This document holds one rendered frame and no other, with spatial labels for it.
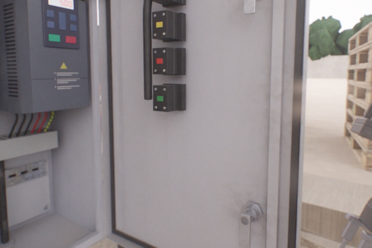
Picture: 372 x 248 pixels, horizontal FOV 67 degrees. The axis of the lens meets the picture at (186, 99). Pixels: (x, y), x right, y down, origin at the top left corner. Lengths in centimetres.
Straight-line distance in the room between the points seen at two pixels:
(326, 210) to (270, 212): 120
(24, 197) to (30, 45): 38
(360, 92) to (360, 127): 230
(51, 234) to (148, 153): 31
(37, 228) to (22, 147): 21
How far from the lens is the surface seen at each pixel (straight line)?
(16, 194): 77
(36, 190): 79
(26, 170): 76
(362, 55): 274
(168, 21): 45
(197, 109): 48
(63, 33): 58
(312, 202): 166
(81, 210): 75
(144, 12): 48
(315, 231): 171
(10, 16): 60
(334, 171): 221
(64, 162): 76
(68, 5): 59
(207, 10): 48
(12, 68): 59
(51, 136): 70
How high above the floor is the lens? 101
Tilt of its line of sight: 5 degrees down
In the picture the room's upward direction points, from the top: straight up
